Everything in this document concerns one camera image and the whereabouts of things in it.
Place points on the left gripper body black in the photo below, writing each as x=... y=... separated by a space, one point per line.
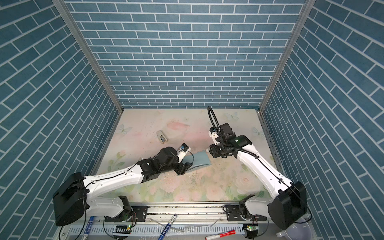
x=180 y=168

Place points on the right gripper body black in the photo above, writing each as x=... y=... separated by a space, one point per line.
x=218 y=150

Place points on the teal envelope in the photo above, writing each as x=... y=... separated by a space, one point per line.
x=199 y=160

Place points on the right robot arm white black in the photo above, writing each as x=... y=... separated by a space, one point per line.
x=288 y=203

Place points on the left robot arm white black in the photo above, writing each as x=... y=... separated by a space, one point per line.
x=79 y=195

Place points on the blue marker pen centre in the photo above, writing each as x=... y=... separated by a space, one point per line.
x=167 y=227

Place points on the blue marker pen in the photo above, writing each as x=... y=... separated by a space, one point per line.
x=167 y=227
x=88 y=229

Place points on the red marker pen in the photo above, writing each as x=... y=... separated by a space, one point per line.
x=221 y=235

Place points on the white cup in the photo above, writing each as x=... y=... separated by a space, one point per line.
x=296 y=232

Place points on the blue marker pen left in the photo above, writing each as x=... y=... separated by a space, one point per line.
x=88 y=229

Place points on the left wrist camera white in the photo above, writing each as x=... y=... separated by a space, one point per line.
x=182 y=151

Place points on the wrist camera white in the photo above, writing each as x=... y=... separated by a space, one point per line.
x=182 y=151
x=213 y=133

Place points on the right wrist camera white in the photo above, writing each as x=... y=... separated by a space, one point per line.
x=213 y=133

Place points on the aluminium mounting rail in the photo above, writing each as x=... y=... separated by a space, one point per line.
x=192 y=213

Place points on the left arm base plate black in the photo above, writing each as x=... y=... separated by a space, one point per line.
x=136 y=214

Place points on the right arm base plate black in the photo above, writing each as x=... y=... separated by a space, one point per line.
x=236 y=213

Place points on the white slotted cable duct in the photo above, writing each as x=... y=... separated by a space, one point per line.
x=154 y=230

